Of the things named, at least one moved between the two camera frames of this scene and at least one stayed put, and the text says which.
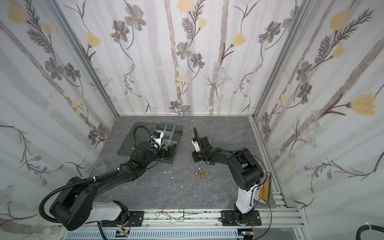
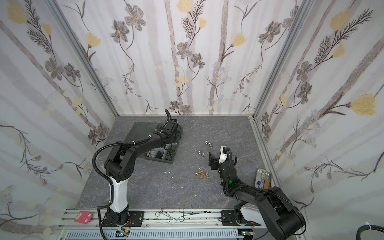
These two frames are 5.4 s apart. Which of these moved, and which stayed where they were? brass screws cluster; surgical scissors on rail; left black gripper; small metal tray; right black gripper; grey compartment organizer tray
Moved: right black gripper; left black gripper
Stayed: grey compartment organizer tray; small metal tray; brass screws cluster; surgical scissors on rail
